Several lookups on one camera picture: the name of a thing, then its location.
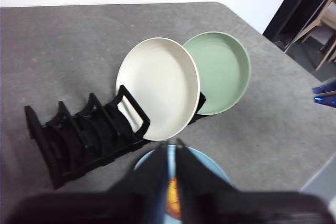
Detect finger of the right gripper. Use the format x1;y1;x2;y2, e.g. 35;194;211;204
312;78;336;108

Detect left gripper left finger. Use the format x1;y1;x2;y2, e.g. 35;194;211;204
5;141;169;224

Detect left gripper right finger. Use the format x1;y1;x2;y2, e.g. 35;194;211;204
174;138;331;224

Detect blue plate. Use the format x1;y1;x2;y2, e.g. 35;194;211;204
133;144;234;224

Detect red apple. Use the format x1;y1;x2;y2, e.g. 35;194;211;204
166;176;182;218

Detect black plate rack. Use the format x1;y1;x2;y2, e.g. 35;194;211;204
24;84;207;190

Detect green plate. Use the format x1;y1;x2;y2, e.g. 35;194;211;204
181;31;251;116

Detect cream plate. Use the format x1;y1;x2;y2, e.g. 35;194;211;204
115;37;202;141

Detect wooden furniture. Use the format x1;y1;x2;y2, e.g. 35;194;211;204
293;0;336;71

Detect black frame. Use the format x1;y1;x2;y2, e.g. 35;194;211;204
263;0;333;51

